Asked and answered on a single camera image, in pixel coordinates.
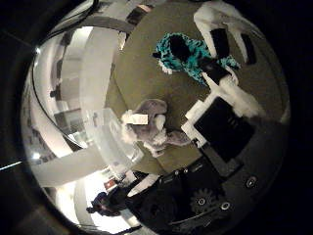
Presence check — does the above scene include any grey and white plush toy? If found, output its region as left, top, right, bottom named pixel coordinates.
left=120, top=98, right=192, bottom=159

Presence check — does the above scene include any teal and black zebra plush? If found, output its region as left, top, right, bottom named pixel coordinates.
left=152, top=31, right=242, bottom=86

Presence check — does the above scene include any person in dark clothes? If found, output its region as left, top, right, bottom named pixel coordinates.
left=86, top=190, right=131, bottom=218

